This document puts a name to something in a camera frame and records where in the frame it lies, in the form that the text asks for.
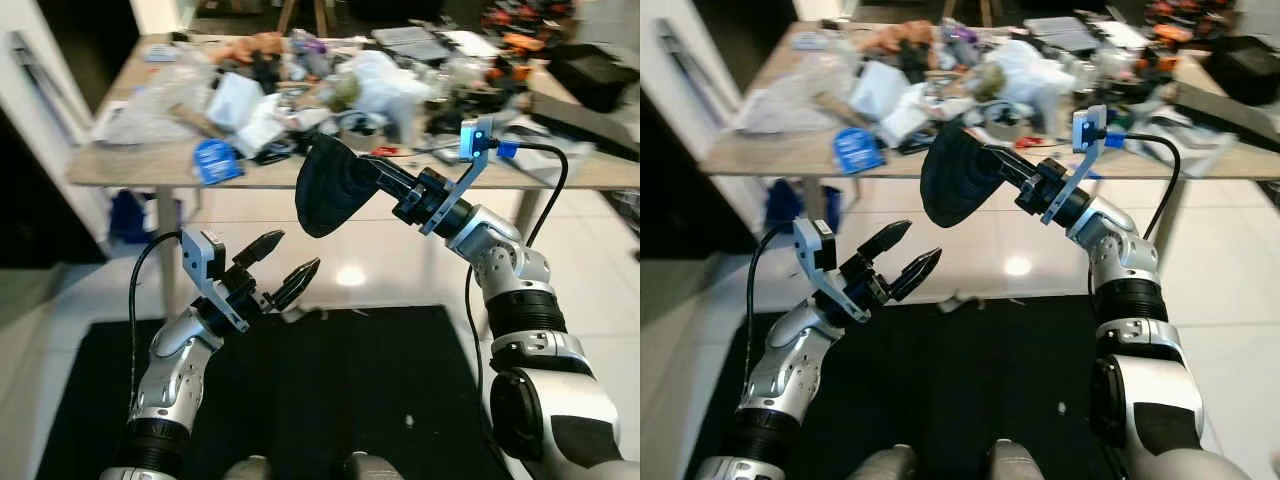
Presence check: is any orange plush toy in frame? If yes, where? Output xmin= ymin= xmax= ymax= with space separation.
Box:
xmin=860 ymin=20 xmax=936 ymax=56
xmin=213 ymin=32 xmax=288 ymax=67

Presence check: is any grey robot right foot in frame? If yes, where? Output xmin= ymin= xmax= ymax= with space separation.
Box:
xmin=985 ymin=440 xmax=1051 ymax=480
xmin=345 ymin=452 xmax=406 ymax=480

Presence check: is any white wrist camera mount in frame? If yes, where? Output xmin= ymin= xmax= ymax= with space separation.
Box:
xmin=418 ymin=117 xmax=498 ymax=237
xmin=1040 ymin=105 xmax=1111 ymax=226
xmin=181 ymin=229 xmax=251 ymax=333
xmin=792 ymin=218 xmax=869 ymax=323

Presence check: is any grey laptop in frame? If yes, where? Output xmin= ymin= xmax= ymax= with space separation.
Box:
xmin=372 ymin=25 xmax=453 ymax=63
xmin=1022 ymin=15 xmax=1101 ymax=53

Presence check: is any dark rug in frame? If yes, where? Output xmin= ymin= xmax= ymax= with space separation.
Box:
xmin=685 ymin=297 xmax=1131 ymax=480
xmin=35 ymin=305 xmax=511 ymax=480

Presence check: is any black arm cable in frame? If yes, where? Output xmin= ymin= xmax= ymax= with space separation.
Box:
xmin=128 ymin=232 xmax=186 ymax=411
xmin=463 ymin=139 xmax=570 ymax=401
xmin=745 ymin=225 xmax=798 ymax=391
xmin=1105 ymin=127 xmax=1184 ymax=243

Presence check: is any dark grey flat board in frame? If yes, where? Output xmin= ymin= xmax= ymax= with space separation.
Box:
xmin=528 ymin=70 xmax=641 ymax=161
xmin=1172 ymin=80 xmax=1280 ymax=153

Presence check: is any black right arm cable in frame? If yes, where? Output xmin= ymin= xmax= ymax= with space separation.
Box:
xmin=1105 ymin=127 xmax=1184 ymax=243
xmin=463 ymin=139 xmax=570 ymax=401

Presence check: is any black cloth pouch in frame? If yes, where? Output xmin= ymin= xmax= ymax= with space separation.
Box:
xmin=920 ymin=125 xmax=1006 ymax=229
xmin=295 ymin=132 xmax=383 ymax=239

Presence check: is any blue round label pack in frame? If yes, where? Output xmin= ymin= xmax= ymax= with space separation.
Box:
xmin=193 ymin=139 xmax=245 ymax=187
xmin=832 ymin=127 xmax=886 ymax=175

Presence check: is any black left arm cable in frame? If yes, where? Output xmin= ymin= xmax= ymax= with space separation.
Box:
xmin=128 ymin=232 xmax=186 ymax=411
xmin=745 ymin=225 xmax=798 ymax=391

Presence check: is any grey work table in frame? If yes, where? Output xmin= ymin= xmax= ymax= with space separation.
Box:
xmin=698 ymin=20 xmax=1280 ymax=231
xmin=66 ymin=33 xmax=641 ymax=313

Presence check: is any blue bin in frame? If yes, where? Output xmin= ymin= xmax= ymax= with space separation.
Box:
xmin=108 ymin=188 xmax=163 ymax=246
xmin=765 ymin=180 xmax=846 ymax=236

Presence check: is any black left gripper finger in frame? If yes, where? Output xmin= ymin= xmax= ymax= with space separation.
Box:
xmin=888 ymin=247 xmax=945 ymax=304
xmin=268 ymin=257 xmax=323 ymax=311
xmin=232 ymin=229 xmax=286 ymax=270
xmin=855 ymin=220 xmax=914 ymax=262

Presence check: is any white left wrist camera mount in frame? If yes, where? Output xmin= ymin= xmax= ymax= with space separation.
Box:
xmin=792 ymin=218 xmax=869 ymax=323
xmin=181 ymin=229 xmax=251 ymax=333

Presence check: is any white door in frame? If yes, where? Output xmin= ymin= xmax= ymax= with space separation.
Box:
xmin=640 ymin=0 xmax=746 ymax=261
xmin=0 ymin=0 xmax=111 ymax=263

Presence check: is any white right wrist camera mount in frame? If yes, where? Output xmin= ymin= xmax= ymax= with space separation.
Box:
xmin=1040 ymin=105 xmax=1111 ymax=226
xmin=418 ymin=117 xmax=498 ymax=237

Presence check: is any black box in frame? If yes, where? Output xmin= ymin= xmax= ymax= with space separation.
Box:
xmin=548 ymin=43 xmax=641 ymax=113
xmin=1203 ymin=35 xmax=1280 ymax=106

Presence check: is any large clear plastic bag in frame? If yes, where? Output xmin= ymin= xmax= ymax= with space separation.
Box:
xmin=735 ymin=50 xmax=856 ymax=136
xmin=92 ymin=55 xmax=216 ymax=146

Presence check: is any white flat packet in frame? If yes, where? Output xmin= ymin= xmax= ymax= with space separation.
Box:
xmin=205 ymin=72 xmax=266 ymax=133
xmin=848 ymin=60 xmax=911 ymax=123

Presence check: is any white crumpled plastic bag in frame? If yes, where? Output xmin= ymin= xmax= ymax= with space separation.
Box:
xmin=345 ymin=50 xmax=433 ymax=141
xmin=985 ymin=40 xmax=1076 ymax=131

